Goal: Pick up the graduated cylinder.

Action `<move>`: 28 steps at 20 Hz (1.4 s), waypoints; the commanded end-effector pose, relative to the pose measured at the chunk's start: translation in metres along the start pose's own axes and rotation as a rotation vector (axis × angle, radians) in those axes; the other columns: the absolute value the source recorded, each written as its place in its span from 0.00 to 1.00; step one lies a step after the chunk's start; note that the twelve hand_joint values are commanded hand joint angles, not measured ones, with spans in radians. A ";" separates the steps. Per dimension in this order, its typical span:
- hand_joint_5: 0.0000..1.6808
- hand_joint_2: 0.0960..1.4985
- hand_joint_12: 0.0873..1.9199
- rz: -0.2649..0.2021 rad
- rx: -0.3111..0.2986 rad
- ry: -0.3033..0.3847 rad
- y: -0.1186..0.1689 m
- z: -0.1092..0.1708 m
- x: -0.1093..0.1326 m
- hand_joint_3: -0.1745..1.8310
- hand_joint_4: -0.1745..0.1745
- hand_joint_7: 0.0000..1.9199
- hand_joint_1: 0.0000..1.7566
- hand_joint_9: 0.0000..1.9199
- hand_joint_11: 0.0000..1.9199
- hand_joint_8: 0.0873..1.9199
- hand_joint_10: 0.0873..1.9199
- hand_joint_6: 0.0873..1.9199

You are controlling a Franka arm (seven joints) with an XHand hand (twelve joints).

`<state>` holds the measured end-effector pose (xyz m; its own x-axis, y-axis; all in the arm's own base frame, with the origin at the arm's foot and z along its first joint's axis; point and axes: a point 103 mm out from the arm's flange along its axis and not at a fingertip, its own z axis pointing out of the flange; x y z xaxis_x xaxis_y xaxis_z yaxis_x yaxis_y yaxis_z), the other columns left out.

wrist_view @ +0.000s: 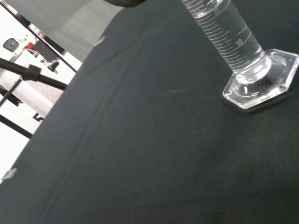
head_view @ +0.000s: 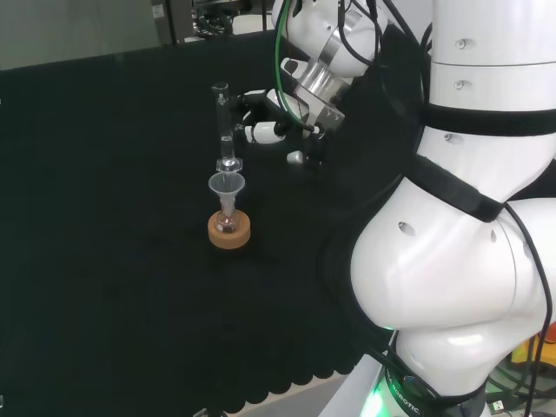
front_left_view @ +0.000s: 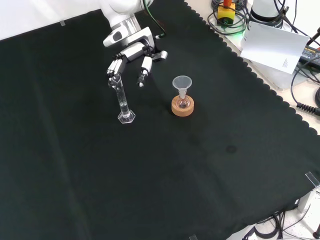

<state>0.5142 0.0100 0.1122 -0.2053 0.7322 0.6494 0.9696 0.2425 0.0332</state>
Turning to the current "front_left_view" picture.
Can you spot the black bench cloth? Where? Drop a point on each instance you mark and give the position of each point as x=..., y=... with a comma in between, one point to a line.
x=150, y=162

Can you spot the clear cloth clip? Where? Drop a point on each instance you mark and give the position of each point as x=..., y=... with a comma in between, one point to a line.
x=193, y=237
x=62, y=23
x=312, y=178

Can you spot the clear glass graduated cylinder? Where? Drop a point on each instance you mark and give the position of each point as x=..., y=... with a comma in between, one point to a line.
x=123, y=107

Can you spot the pale board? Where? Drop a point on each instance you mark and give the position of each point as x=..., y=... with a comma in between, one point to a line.
x=270, y=47

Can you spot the round-bottom glass flask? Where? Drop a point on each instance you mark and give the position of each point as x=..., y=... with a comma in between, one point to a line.
x=183, y=103

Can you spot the black power adapter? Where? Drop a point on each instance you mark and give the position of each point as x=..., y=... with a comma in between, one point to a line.
x=311, y=53

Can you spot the white cylindrical base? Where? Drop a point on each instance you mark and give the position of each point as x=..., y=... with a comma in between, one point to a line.
x=265, y=10

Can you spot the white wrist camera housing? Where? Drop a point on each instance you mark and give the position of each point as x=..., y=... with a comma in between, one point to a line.
x=113, y=37

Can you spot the yellow stop button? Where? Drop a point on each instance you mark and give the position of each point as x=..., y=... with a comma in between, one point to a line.
x=226, y=15

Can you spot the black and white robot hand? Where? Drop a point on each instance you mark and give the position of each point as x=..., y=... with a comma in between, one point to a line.
x=133, y=51

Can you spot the clear plastic funnel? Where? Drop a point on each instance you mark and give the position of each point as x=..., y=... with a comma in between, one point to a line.
x=182, y=83

